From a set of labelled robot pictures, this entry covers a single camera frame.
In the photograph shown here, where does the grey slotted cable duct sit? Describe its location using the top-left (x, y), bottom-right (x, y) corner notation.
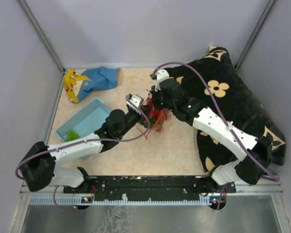
top-left (29, 195), bottom-right (227, 206)

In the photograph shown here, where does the green grape bunch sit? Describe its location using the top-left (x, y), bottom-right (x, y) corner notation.
top-left (66, 130), bottom-right (80, 142)

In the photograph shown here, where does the clear zip bag orange zipper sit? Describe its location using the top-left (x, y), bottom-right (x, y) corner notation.
top-left (135, 90), bottom-right (167, 140)

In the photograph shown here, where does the blue cloth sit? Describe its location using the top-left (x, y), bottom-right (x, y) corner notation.
top-left (77, 67), bottom-right (120, 101)

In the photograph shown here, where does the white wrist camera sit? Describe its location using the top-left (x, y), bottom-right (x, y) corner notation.
top-left (126, 94), bottom-right (144, 114)
top-left (155, 69), bottom-right (170, 92)

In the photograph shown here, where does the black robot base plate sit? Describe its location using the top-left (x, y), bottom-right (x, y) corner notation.
top-left (64, 176), bottom-right (223, 201)

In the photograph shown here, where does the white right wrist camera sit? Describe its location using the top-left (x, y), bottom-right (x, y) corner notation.
top-left (155, 69), bottom-right (170, 92)

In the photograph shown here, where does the purple grape bunch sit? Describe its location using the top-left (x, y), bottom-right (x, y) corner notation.
top-left (145, 96), bottom-right (155, 114)

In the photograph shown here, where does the red strawberry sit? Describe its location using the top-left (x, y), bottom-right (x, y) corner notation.
top-left (162, 109), bottom-right (172, 120)

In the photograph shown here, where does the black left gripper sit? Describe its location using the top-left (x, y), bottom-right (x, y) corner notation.
top-left (118, 105), bottom-right (152, 138)

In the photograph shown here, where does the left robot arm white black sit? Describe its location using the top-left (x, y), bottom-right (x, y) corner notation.
top-left (16, 109), bottom-right (148, 193)

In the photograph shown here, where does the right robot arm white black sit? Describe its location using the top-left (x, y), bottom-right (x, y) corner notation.
top-left (150, 79), bottom-right (273, 192)

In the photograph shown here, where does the yellow pikachu plush toy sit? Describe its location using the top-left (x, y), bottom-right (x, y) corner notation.
top-left (64, 69), bottom-right (90, 103)

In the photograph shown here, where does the black floral pillow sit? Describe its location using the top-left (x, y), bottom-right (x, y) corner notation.
top-left (166, 47), bottom-right (286, 166)

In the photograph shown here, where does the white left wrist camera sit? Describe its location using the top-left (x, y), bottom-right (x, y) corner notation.
top-left (126, 94), bottom-right (144, 114)

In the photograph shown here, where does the light blue plastic basket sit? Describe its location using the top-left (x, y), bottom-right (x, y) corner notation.
top-left (56, 97), bottom-right (112, 160)

